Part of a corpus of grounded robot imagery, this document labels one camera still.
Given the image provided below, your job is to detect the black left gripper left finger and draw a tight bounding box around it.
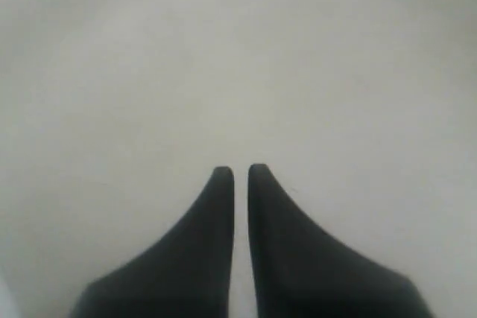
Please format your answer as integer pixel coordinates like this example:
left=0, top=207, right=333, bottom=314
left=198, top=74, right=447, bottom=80
left=70, top=166, right=235, bottom=317

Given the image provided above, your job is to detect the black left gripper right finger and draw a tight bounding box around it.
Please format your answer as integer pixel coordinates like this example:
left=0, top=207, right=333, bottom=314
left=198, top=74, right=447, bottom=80
left=247, top=164, right=433, bottom=317

